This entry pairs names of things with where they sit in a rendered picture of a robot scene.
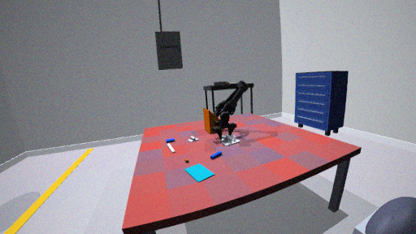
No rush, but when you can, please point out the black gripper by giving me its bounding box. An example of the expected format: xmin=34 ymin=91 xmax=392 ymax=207
xmin=212 ymin=119 xmax=237 ymax=140

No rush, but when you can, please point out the cyan flat plate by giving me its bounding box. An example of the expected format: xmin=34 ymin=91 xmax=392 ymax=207
xmin=185 ymin=163 xmax=215 ymax=182

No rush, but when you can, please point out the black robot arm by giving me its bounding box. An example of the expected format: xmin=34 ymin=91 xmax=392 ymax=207
xmin=213 ymin=80 xmax=248 ymax=122

